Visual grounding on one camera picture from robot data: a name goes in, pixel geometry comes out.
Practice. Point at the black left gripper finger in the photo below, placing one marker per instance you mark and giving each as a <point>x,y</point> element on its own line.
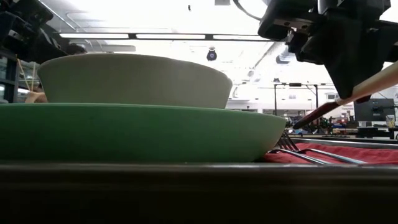
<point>76,49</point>
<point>40,46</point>

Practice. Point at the red cloth napkin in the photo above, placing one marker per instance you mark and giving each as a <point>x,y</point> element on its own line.
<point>373,154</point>

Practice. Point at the pale grey bowl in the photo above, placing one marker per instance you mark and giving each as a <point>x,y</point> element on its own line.
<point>133,81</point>

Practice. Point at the green plastic plate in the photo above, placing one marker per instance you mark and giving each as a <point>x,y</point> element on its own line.
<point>124,133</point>

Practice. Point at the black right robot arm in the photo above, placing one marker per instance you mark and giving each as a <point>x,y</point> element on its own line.
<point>391,40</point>

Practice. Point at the brown plastic tray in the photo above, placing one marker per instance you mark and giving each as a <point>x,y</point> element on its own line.
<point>199,193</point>

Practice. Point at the black computer monitor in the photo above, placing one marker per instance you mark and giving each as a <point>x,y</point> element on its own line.
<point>373,109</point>

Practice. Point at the long ceiling light strip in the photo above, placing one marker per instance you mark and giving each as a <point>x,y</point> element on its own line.
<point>93,35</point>

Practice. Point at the cluttered work table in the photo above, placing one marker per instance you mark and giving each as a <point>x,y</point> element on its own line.
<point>373,133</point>

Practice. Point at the black shelving rack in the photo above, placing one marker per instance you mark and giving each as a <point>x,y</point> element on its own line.
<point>11,81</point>

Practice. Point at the black hanging spotlight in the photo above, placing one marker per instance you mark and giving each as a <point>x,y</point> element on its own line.
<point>211,55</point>

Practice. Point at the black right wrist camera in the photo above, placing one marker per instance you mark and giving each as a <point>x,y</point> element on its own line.
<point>286,18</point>

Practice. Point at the silver ventilation duct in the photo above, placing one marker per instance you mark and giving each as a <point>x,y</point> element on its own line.
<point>284,57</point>

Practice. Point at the black metal frame stand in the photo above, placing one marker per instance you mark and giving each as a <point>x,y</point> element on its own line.
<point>275,99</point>

